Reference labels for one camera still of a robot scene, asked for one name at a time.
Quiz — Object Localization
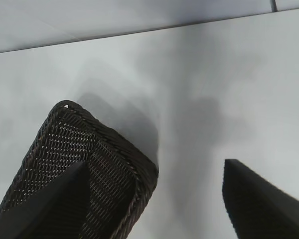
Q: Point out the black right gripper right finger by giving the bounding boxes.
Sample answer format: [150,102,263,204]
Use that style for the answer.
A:
[222,158,299,239]

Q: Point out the dark brown woven basket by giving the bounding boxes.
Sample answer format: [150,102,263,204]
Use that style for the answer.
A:
[0,99,159,239]

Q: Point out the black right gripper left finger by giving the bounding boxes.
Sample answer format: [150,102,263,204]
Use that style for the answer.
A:
[0,161,91,239]

